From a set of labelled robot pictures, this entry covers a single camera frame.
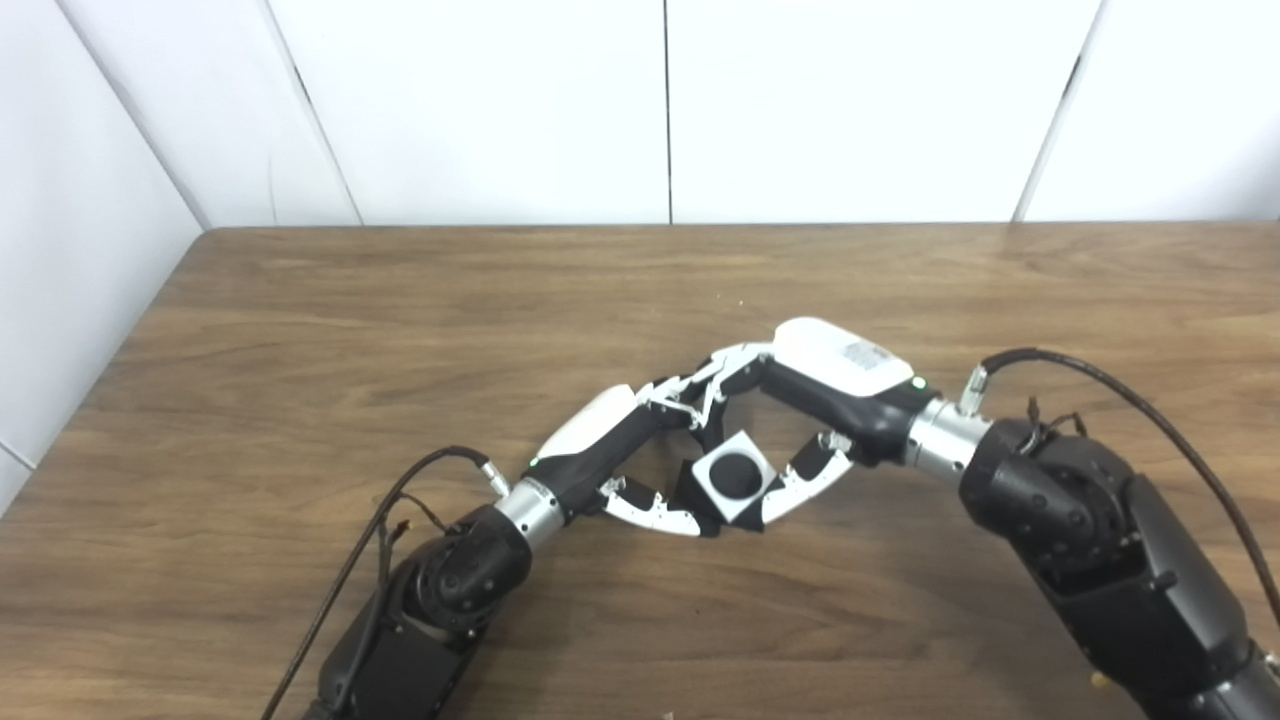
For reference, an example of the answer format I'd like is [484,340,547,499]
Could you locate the white and black right hand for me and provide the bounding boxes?
[690,317,941,531]

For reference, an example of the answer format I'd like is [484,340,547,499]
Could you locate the white and black left hand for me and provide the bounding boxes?
[527,375,741,538]

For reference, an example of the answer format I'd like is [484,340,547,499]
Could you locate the black peg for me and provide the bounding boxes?
[672,448,793,538]

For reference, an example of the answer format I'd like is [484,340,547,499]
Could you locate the white square piece with hole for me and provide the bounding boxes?
[693,430,783,524]

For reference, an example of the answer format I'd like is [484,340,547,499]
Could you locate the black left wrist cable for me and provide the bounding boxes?
[262,446,511,720]

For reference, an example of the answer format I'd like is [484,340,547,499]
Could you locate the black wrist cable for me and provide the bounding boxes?
[262,446,511,720]
[958,347,1280,626]

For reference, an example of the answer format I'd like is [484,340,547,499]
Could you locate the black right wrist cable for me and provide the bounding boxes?
[958,347,1280,626]

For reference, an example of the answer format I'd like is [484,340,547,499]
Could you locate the thin right wrist wires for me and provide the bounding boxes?
[1022,396,1091,449]

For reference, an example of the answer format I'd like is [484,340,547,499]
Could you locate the thin wrist wires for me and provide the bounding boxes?
[1022,396,1091,449]
[375,490,451,536]

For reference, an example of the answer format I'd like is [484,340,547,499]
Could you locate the thin left wrist wires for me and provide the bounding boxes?
[375,490,451,536]

